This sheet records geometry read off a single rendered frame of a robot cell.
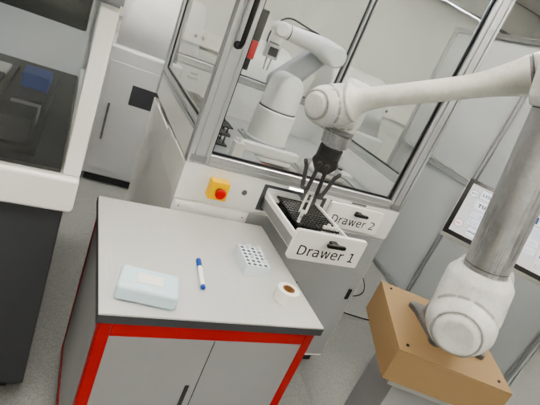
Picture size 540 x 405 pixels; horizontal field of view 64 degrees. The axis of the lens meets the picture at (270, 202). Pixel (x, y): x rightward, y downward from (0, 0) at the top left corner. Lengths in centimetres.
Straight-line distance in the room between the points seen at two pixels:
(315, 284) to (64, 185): 122
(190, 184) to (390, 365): 89
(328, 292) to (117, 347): 121
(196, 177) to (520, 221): 102
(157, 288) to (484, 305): 75
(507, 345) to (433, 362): 178
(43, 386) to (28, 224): 72
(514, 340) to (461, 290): 192
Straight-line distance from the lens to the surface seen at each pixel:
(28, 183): 128
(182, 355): 121
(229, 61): 147
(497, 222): 106
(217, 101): 149
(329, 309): 220
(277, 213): 156
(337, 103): 112
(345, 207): 185
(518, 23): 635
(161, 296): 109
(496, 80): 122
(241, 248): 142
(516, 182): 105
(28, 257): 148
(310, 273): 199
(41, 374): 196
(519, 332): 297
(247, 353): 127
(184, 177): 156
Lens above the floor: 144
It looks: 20 degrees down
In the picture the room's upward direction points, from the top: 23 degrees clockwise
